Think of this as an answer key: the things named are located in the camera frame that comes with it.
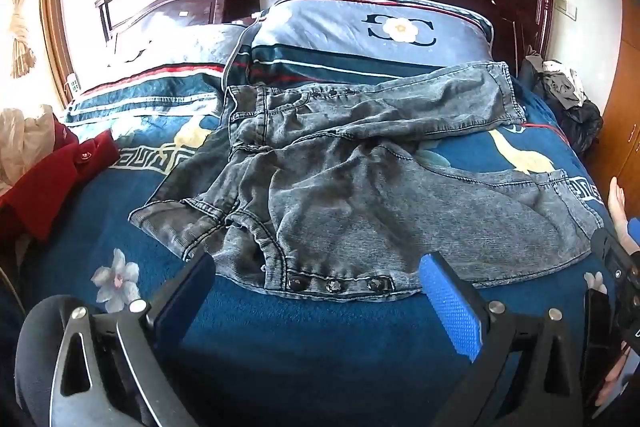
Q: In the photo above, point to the blue striped pillow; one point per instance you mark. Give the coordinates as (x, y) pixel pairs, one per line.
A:
(165, 92)

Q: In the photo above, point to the wooden wardrobe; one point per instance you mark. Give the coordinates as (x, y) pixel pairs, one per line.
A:
(622, 132)

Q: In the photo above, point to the wooden window frame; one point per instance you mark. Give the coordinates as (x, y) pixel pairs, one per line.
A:
(52, 32)

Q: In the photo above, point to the white plastic bag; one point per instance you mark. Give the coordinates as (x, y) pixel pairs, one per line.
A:
(25, 142)

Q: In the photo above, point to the beige curtain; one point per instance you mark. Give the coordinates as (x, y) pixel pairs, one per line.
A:
(20, 42)

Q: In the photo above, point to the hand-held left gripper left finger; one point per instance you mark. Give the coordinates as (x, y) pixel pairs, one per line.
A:
(186, 302)

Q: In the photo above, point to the person's right hand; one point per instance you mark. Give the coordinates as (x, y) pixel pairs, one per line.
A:
(619, 207)

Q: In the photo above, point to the white wall socket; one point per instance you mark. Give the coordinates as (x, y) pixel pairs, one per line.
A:
(270, 1)
(567, 7)

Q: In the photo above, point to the small white object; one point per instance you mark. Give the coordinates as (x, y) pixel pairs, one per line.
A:
(73, 85)

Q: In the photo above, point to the blue pillow with flower logo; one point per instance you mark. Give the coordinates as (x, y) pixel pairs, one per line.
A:
(350, 37)

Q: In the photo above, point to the red garment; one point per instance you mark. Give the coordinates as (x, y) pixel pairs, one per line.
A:
(50, 187)

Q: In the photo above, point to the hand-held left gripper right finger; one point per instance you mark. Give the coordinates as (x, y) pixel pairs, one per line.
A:
(450, 307)

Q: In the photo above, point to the grey denim pants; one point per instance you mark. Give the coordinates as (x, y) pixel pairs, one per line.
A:
(350, 207)

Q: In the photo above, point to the blue printed deer blanket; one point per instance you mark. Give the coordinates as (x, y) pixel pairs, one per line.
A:
(300, 347)

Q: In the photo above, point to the pile of dark clothes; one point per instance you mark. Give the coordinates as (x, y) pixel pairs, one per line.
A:
(570, 107)

